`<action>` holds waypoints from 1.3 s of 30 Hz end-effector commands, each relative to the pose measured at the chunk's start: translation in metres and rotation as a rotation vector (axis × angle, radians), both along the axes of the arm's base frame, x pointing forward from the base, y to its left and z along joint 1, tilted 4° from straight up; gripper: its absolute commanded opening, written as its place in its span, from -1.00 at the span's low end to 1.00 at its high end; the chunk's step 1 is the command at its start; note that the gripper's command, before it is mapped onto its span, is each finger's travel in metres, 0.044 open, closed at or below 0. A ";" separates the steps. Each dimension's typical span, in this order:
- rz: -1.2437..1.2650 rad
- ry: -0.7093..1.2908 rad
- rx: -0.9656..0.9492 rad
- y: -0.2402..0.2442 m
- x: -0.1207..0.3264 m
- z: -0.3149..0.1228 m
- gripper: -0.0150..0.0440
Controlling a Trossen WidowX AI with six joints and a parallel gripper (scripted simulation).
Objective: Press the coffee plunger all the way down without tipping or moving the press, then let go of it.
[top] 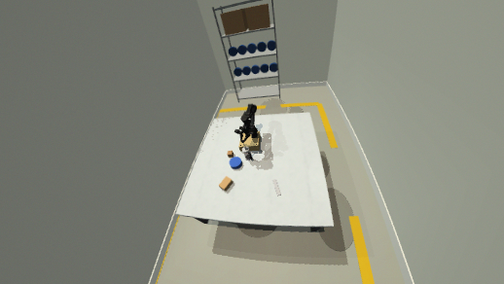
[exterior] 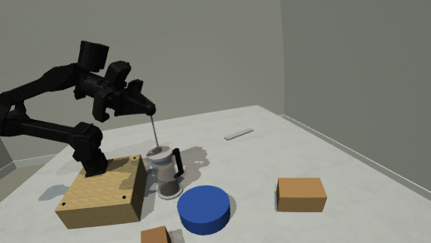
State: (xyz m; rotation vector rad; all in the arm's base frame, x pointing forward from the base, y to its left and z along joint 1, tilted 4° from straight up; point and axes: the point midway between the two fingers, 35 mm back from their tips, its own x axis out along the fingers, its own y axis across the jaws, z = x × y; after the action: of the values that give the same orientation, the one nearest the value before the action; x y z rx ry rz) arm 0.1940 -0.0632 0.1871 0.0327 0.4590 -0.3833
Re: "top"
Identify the coffee press plunger with black knob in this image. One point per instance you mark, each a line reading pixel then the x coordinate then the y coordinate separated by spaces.
pixel 246 152

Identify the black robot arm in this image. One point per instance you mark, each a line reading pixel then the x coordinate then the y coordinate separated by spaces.
pixel 249 114

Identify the blue cylinder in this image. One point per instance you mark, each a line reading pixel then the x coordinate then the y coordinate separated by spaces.
pixel 235 163

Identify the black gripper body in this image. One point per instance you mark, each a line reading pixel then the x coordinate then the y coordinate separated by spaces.
pixel 244 131

